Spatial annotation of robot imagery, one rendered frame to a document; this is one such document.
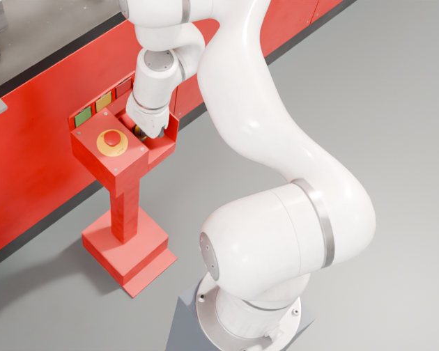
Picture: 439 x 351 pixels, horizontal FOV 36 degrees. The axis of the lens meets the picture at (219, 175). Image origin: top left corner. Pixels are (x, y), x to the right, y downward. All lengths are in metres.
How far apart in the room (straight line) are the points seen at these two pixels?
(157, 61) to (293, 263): 0.66
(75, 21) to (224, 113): 0.83
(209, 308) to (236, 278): 0.38
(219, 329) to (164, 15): 0.55
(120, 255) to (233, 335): 1.03
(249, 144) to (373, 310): 1.56
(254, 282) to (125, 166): 0.78
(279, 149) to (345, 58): 1.98
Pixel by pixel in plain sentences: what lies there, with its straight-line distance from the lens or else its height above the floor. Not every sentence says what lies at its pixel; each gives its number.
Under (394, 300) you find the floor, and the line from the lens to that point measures 2.44.
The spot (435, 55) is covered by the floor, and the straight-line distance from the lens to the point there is 3.03.
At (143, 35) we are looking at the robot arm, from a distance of 1.29.
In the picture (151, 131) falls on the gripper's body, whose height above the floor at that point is 0.82.
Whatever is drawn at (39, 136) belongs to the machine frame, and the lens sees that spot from 1.86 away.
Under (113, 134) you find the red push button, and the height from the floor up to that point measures 0.81.
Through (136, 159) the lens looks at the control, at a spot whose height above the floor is 0.78.
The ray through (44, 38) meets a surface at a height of 0.88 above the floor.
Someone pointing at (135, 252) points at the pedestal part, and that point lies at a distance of 2.19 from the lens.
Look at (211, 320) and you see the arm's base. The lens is 1.21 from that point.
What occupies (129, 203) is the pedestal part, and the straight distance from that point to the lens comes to 1.94.
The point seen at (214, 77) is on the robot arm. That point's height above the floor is 1.43.
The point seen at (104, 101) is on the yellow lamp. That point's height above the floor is 0.81.
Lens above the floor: 2.18
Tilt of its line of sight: 62 degrees down
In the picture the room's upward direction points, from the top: 16 degrees clockwise
